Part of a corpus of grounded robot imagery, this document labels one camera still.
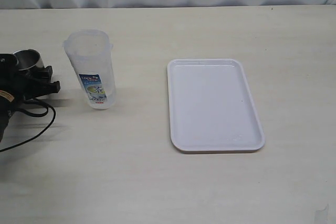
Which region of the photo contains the white rectangular tray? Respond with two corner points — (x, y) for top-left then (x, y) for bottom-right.
(167, 59), (265, 153)

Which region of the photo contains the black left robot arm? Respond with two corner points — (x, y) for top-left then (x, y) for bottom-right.
(1, 49), (60, 137)

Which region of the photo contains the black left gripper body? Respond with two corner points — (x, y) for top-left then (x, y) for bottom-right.
(1, 70), (44, 103)

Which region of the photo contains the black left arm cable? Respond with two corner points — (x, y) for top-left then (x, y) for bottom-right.
(0, 97), (56, 153)

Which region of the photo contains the stainless steel cup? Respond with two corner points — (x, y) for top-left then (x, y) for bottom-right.
(13, 49), (45, 70)

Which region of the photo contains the clear plastic pitcher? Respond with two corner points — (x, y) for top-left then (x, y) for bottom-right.
(63, 29), (116, 110)

